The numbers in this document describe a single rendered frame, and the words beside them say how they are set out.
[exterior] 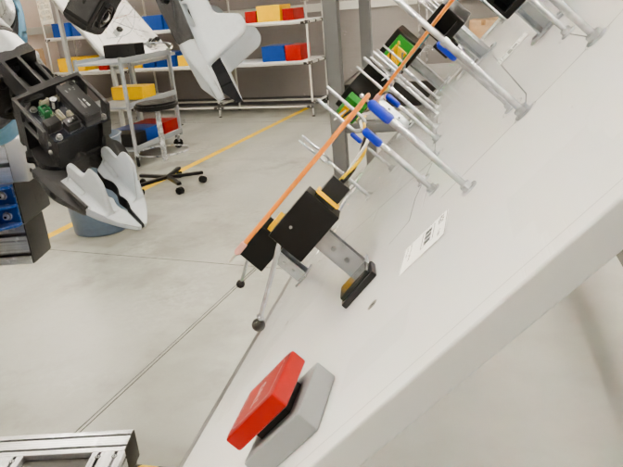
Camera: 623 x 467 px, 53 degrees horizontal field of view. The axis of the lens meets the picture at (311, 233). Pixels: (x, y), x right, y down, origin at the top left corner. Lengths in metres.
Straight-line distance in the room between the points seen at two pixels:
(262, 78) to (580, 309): 8.07
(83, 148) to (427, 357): 0.46
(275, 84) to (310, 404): 8.60
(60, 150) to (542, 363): 0.72
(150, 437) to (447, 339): 2.01
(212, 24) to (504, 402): 0.62
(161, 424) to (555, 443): 1.67
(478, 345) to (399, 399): 0.05
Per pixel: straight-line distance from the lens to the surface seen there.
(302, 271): 0.96
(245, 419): 0.40
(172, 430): 2.28
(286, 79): 8.87
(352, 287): 0.54
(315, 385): 0.40
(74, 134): 0.65
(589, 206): 0.29
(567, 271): 0.29
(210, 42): 0.57
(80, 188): 0.66
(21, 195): 1.44
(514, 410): 0.90
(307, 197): 0.58
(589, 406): 0.93
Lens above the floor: 1.33
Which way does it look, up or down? 20 degrees down
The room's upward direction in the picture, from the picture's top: 5 degrees counter-clockwise
